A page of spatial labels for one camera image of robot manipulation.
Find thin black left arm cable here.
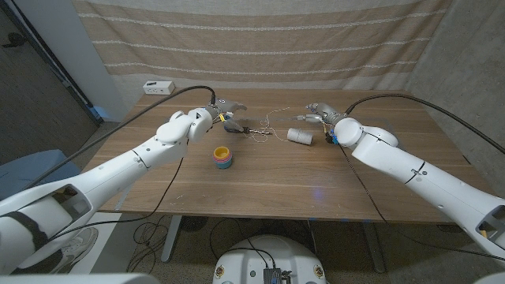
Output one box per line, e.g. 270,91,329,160
49,156,185,241

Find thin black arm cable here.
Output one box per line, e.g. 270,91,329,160
338,144,505,262
49,156,185,241

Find grey torso electronics module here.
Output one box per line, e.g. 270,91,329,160
262,267,294,284

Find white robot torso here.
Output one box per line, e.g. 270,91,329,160
211,234,327,284

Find stacked colourful cups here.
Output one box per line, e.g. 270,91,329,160
211,145,234,170

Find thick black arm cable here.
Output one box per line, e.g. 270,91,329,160
345,92,505,155
23,84,217,190

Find black floor cable bundle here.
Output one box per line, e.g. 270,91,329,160
125,215,177,274

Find white power strip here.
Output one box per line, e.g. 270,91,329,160
142,80,176,96

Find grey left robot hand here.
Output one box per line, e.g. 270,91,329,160
211,98,249,135

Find white string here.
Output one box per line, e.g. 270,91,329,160
242,106,291,144

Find beige striped backdrop cloth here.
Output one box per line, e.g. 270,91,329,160
73,0,453,92

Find black door handle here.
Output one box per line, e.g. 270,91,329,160
2,32,28,49

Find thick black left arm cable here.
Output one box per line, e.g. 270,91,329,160
23,84,217,190

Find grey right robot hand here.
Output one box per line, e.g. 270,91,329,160
294,102,349,125

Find white string spool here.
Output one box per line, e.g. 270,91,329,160
286,127,314,146

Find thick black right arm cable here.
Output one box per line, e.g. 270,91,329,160
345,92,505,155

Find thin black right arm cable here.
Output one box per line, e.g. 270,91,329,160
338,144,505,262

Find white grey sneaker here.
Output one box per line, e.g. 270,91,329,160
47,226,99,273

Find black torso cable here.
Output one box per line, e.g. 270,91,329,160
208,218,277,269

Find blue upholstered chair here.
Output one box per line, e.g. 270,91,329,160
0,148,82,200

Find white floor board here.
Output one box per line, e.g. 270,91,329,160
69,212,123,275

